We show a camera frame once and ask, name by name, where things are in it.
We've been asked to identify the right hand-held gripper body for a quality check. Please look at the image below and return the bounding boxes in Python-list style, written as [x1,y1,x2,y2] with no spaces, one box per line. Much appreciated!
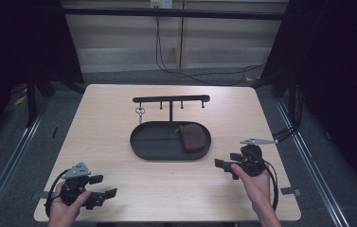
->
[228,137,279,181]

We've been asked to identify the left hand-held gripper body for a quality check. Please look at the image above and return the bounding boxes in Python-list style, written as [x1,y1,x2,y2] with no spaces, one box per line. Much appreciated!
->
[59,161,107,211]

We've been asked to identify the brown leather pouch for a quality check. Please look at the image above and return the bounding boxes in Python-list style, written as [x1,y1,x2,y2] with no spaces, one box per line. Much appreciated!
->
[174,122,208,155]

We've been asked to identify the black hook rack with tray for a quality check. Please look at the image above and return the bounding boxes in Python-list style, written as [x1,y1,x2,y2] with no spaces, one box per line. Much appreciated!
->
[129,94,213,162]

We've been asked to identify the silver key ring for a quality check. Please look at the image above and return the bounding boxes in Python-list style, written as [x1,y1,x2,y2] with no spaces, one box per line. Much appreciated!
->
[134,106,147,125]

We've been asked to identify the person's left hand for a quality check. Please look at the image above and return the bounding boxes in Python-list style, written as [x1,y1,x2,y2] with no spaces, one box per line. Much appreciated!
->
[46,181,92,227]

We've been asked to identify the person's right hand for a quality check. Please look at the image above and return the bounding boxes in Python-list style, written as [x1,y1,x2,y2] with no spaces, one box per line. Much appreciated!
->
[230,163,273,216]

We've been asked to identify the yellow floor scrap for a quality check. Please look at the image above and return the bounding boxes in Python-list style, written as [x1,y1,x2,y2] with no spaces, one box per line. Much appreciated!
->
[13,94,28,107]

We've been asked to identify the black curtain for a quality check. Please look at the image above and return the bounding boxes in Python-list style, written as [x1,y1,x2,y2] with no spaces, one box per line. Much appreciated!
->
[251,0,357,202]
[0,0,85,159]

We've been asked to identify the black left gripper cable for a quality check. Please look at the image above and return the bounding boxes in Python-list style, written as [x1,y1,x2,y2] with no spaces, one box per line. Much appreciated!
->
[44,168,70,219]

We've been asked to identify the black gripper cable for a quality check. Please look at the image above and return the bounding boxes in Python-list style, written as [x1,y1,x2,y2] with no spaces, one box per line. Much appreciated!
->
[261,159,280,212]
[44,168,70,219]

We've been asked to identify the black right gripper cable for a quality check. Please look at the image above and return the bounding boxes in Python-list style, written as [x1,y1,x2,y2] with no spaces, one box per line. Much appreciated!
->
[261,159,280,212]

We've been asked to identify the bundle of black floor cables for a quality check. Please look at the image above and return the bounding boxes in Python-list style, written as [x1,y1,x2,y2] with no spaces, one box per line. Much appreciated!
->
[271,84,304,146]

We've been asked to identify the metal floor rail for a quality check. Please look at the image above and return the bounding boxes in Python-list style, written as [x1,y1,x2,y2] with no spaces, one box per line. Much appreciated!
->
[275,97,352,227]
[0,102,50,227]

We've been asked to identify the black stand post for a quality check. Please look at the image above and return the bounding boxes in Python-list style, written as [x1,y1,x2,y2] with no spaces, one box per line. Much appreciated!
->
[25,73,39,129]

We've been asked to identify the black wall cable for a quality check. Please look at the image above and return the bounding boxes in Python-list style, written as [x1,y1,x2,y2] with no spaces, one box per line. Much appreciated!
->
[154,15,266,87]

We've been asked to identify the black horizontal frame bar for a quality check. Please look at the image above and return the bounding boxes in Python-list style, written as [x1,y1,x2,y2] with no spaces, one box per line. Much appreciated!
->
[62,7,287,22]

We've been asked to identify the white wall outlet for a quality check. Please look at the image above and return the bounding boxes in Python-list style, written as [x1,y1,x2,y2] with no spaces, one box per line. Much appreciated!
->
[150,0,174,9]

